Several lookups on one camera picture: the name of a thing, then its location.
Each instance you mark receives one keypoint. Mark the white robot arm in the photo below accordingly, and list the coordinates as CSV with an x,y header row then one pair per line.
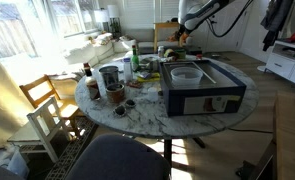
x,y
192,13

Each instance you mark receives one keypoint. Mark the rusty tin can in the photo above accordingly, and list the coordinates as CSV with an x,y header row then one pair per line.
x,y
115,93

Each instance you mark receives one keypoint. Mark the green glass bottle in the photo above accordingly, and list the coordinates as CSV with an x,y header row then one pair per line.
x,y
135,59

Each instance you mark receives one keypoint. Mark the white plastic bottle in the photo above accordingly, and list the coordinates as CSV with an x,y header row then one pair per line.
x,y
127,69

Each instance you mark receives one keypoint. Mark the green open tin can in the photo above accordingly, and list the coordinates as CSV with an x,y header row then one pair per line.
x,y
181,53

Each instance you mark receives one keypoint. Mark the brown sauce bottle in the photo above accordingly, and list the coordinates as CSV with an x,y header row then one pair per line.
x,y
91,83

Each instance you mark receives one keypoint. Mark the yellow packet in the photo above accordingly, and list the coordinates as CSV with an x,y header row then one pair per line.
x,y
148,77

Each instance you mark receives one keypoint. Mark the clear plastic tub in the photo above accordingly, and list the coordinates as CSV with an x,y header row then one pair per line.
x,y
186,76

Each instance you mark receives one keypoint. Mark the grey metal cup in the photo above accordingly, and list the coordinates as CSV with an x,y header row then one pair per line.
x,y
109,75

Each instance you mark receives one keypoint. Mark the small white jar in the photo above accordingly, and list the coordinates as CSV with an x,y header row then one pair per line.
x,y
161,51

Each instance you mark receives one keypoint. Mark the red capped jar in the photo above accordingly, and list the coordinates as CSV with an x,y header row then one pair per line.
x,y
199,56

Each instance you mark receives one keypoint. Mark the white sofa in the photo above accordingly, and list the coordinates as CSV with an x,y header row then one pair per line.
x,y
103,47

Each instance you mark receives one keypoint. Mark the dark grey chair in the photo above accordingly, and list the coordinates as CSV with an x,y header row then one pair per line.
x,y
115,157

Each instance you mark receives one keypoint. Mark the white small chair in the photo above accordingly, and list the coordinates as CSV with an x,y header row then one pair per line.
x,y
42,126

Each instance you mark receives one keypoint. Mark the wooden chair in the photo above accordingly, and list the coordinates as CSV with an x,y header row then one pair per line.
x,y
41,89

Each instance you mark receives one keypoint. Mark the white dresser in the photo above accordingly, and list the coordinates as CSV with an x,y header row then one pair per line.
x,y
282,60

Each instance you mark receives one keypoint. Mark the wooden bench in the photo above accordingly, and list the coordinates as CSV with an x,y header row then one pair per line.
x,y
279,156

